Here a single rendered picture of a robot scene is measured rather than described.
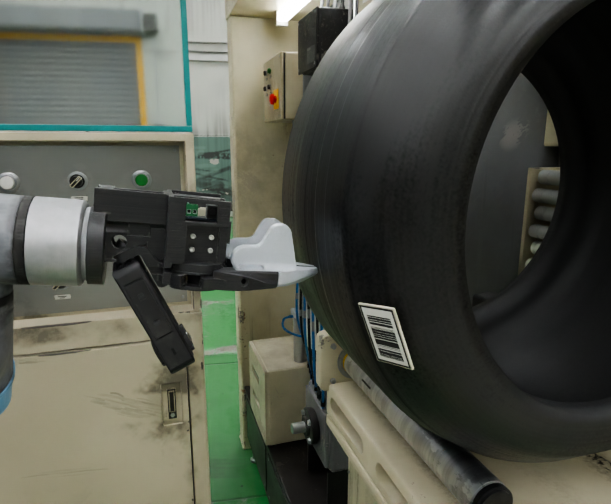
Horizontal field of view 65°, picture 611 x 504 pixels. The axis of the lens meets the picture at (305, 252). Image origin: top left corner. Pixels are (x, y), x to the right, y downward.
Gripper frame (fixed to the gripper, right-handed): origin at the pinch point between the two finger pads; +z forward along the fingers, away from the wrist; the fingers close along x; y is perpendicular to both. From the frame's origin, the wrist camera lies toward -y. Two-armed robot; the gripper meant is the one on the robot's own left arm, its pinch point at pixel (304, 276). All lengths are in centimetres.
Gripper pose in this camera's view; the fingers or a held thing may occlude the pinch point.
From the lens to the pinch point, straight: 48.8
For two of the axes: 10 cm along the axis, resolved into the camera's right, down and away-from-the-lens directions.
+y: 1.2, -9.8, -1.8
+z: 9.5, 0.6, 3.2
